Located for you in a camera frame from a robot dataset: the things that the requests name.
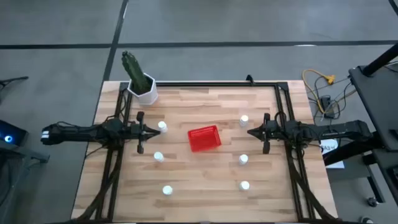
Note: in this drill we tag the black power strip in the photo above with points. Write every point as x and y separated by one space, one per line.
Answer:
326 104

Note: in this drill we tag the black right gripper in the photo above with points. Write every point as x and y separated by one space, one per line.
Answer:
273 130

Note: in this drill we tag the white hexagonal plant pot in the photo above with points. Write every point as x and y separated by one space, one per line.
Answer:
147 98

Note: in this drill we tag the black metal stand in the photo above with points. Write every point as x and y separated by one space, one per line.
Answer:
18 155

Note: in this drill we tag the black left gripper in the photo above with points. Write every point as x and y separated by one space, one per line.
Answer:
140 132

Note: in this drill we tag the black device with blue light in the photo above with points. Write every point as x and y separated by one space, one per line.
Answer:
12 132

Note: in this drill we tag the black aluminium rig frame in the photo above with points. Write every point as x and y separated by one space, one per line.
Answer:
217 84

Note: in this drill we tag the green cactus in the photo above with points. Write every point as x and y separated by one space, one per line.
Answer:
133 71

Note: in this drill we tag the black tripod leg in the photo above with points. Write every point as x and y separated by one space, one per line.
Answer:
14 79

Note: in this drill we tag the black equipment table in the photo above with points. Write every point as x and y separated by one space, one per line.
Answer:
379 102

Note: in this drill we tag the white paper sheet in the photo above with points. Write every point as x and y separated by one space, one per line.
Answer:
334 143

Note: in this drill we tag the red plastic basket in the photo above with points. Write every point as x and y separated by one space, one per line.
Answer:
203 138

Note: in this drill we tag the black caster wheel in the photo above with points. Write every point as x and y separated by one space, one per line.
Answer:
372 202
366 221

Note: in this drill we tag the white pill bottle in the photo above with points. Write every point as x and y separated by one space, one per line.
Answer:
162 125
244 185
158 155
244 118
167 190
243 158

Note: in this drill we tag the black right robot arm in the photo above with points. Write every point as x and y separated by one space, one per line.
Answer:
342 130

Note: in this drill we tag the small black clamp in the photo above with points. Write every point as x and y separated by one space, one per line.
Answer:
249 79

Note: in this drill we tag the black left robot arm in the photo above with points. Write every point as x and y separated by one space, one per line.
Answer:
77 132

